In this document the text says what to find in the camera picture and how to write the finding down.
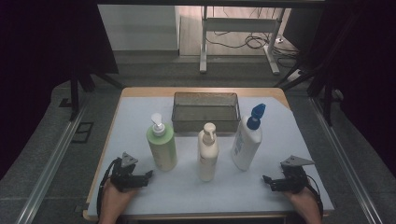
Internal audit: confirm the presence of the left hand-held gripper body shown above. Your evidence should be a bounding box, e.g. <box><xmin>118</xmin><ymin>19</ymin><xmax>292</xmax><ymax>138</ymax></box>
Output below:
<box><xmin>109</xmin><ymin>151</ymin><xmax>149</xmax><ymax>193</ymax></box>

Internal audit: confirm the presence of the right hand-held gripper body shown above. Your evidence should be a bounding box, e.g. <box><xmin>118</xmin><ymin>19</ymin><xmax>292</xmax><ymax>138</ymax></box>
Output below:
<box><xmin>277</xmin><ymin>154</ymin><xmax>316</xmax><ymax>194</ymax></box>

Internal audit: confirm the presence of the green pump bottle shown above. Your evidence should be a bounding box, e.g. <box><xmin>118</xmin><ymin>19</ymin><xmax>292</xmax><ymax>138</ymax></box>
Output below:
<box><xmin>146</xmin><ymin>112</ymin><xmax>178</xmax><ymax>173</ymax></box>

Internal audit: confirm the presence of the white bottle with blue pump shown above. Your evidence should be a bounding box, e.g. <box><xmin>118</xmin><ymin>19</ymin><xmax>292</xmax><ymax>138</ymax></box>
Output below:
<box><xmin>231</xmin><ymin>103</ymin><xmax>267</xmax><ymax>172</ymax></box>

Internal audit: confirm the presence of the cream pump bottle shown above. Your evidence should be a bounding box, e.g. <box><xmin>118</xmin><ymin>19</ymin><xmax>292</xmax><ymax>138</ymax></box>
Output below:
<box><xmin>197</xmin><ymin>121</ymin><xmax>219</xmax><ymax>182</ymax></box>

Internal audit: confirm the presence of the grey metal mesh basket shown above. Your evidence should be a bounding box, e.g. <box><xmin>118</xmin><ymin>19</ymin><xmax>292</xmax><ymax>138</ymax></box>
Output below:
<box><xmin>171</xmin><ymin>91</ymin><xmax>242</xmax><ymax>133</ymax></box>

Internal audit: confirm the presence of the person's left hand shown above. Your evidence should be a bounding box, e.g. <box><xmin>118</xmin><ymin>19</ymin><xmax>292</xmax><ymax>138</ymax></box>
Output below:
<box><xmin>99</xmin><ymin>181</ymin><xmax>138</xmax><ymax>220</ymax></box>

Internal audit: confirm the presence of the person's right hand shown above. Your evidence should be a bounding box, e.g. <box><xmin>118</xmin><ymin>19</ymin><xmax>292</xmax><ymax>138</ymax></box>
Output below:
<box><xmin>283</xmin><ymin>185</ymin><xmax>323</xmax><ymax>220</ymax></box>

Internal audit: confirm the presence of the light blue table mat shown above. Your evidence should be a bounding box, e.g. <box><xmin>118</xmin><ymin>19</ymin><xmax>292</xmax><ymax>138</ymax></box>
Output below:
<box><xmin>87</xmin><ymin>95</ymin><xmax>334</xmax><ymax>217</ymax></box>

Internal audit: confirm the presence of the black tripod stand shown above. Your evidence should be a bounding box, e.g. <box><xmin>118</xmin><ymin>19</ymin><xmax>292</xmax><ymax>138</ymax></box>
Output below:
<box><xmin>274</xmin><ymin>62</ymin><xmax>334</xmax><ymax>127</ymax></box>
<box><xmin>68</xmin><ymin>62</ymin><xmax>125</xmax><ymax>122</ymax></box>

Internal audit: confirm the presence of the black curtain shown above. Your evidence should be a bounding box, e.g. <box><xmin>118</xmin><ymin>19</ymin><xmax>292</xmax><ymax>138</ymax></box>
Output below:
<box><xmin>281</xmin><ymin>0</ymin><xmax>396</xmax><ymax>178</ymax></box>
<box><xmin>0</xmin><ymin>0</ymin><xmax>120</xmax><ymax>181</ymax></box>

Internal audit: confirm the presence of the white cabinet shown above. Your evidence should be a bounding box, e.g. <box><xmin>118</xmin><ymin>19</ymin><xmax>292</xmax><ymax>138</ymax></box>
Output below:
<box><xmin>97</xmin><ymin>4</ymin><xmax>181</xmax><ymax>52</ymax></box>

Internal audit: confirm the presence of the black overhead bar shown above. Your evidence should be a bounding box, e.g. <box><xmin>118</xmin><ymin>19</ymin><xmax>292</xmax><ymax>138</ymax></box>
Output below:
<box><xmin>96</xmin><ymin>0</ymin><xmax>326</xmax><ymax>9</ymax></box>

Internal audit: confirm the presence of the aluminium floor rail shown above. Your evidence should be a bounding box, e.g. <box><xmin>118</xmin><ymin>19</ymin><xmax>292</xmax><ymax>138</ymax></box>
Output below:
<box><xmin>15</xmin><ymin>92</ymin><xmax>92</xmax><ymax>224</ymax></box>
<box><xmin>311</xmin><ymin>96</ymin><xmax>375</xmax><ymax>224</ymax></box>

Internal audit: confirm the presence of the tangle of black floor cables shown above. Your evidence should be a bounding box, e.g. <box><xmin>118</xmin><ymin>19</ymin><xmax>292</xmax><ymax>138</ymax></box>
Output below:
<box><xmin>205</xmin><ymin>6</ymin><xmax>300</xmax><ymax>68</ymax></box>

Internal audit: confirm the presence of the white metal desk frame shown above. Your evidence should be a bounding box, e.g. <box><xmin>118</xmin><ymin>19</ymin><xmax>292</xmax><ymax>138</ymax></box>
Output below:
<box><xmin>199</xmin><ymin>6</ymin><xmax>281</xmax><ymax>76</ymax></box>

